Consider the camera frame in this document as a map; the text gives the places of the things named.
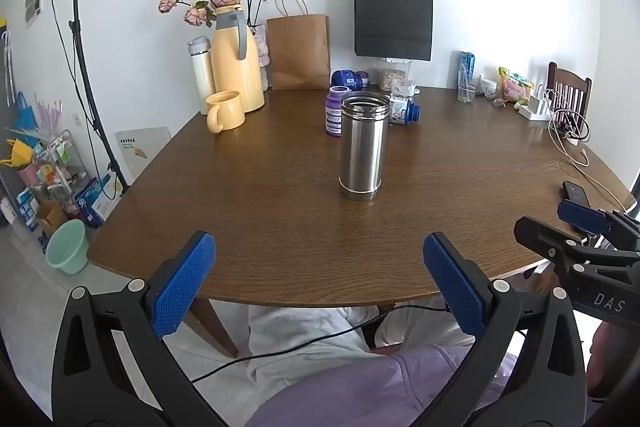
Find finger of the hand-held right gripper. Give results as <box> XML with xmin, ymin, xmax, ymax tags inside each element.
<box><xmin>557</xmin><ymin>200</ymin><xmax>640</xmax><ymax>254</ymax></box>
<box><xmin>514</xmin><ymin>215</ymin><xmax>601</xmax><ymax>279</ymax></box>

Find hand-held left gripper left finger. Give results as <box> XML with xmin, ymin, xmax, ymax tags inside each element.
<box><xmin>51</xmin><ymin>231</ymin><xmax>236</xmax><ymax>427</ymax></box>

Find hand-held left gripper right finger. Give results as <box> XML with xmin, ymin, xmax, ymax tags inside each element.
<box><xmin>422</xmin><ymin>232</ymin><xmax>588</xmax><ymax>427</ymax></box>

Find stainless steel cup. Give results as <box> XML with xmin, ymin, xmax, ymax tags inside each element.
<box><xmin>338</xmin><ymin>91</ymin><xmax>390</xmax><ymax>202</ymax></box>

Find person's right forearm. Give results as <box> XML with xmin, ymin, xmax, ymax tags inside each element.
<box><xmin>587</xmin><ymin>319</ymin><xmax>640</xmax><ymax>403</ymax></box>

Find black remote control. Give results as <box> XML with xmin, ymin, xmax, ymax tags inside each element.
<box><xmin>562</xmin><ymin>180</ymin><xmax>594</xmax><ymax>210</ymax></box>

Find person's white pants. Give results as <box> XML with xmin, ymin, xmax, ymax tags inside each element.
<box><xmin>247</xmin><ymin>302</ymin><xmax>476</xmax><ymax>408</ymax></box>

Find white power strip with chargers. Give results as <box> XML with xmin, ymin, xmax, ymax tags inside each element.
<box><xmin>518</xmin><ymin>84</ymin><xmax>551</xmax><ymax>122</ymax></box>

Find person's lilac shirt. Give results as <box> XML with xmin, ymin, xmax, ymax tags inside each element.
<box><xmin>245</xmin><ymin>342</ymin><xmax>531</xmax><ymax>427</ymax></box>

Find blue and white carton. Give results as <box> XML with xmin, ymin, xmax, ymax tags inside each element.
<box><xmin>74</xmin><ymin>174</ymin><xmax>121</xmax><ymax>228</ymax></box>

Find green plastic basin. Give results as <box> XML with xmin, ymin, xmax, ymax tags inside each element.
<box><xmin>46</xmin><ymin>219</ymin><xmax>89</xmax><ymax>276</ymax></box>

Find wooden chair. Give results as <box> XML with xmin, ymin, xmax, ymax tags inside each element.
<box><xmin>546</xmin><ymin>62</ymin><xmax>593</xmax><ymax>142</ymax></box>

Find white printed board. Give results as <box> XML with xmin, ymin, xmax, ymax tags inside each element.
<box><xmin>115</xmin><ymin>127</ymin><xmax>172</xmax><ymax>186</ymax></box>

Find colourful snack packet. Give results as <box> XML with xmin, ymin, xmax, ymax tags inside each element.
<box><xmin>498</xmin><ymin>67</ymin><xmax>535</xmax><ymax>104</ymax></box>

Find small cardboard box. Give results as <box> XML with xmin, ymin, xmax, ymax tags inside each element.
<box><xmin>34</xmin><ymin>200</ymin><xmax>68</xmax><ymax>235</ymax></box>

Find clear drinking glass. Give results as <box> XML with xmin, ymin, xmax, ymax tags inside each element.
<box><xmin>457</xmin><ymin>71</ymin><xmax>482</xmax><ymax>104</ymax></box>

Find metal storage rack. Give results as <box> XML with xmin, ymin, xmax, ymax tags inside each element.
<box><xmin>5</xmin><ymin>127</ymin><xmax>87</xmax><ymax>228</ymax></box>

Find yellow mug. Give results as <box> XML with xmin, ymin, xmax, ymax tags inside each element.
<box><xmin>206</xmin><ymin>91</ymin><xmax>246</xmax><ymax>134</ymax></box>

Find clear bottle with blue cap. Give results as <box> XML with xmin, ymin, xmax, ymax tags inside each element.
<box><xmin>389</xmin><ymin>96</ymin><xmax>422</xmax><ymax>126</ymax></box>

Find purple pill bottle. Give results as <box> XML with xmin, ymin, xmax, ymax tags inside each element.
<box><xmin>326</xmin><ymin>86</ymin><xmax>350</xmax><ymax>137</ymax></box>

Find white thermos bottle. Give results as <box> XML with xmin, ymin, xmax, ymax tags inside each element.
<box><xmin>187</xmin><ymin>36</ymin><xmax>216</xmax><ymax>116</ymax></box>

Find glass jar of cereal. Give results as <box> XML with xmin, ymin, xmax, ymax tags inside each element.
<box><xmin>377</xmin><ymin>57</ymin><xmax>412</xmax><ymax>92</ymax></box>

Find yellow thermos jug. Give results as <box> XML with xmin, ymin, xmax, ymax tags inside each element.
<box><xmin>210</xmin><ymin>5</ymin><xmax>265</xmax><ymax>113</ymax></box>

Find blue lidded jar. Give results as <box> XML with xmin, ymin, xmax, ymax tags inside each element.
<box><xmin>331</xmin><ymin>69</ymin><xmax>364</xmax><ymax>90</ymax></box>

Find floral patterned vase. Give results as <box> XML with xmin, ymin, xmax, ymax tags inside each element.
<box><xmin>248</xmin><ymin>25</ymin><xmax>271</xmax><ymax>90</ymax></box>

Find black light stand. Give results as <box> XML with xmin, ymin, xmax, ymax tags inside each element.
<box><xmin>30</xmin><ymin>0</ymin><xmax>131</xmax><ymax>198</ymax></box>

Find brown paper bag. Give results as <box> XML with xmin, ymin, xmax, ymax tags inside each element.
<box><xmin>266</xmin><ymin>0</ymin><xmax>332</xmax><ymax>90</ymax></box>

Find black paper bag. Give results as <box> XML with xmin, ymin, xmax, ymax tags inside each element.
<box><xmin>353</xmin><ymin>0</ymin><xmax>434</xmax><ymax>62</ymax></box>

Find white charging cable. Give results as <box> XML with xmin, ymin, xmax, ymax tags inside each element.
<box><xmin>547</xmin><ymin>89</ymin><xmax>632</xmax><ymax>208</ymax></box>

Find black cable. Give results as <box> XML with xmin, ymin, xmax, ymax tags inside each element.
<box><xmin>190</xmin><ymin>297</ymin><xmax>451</xmax><ymax>383</ymax></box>

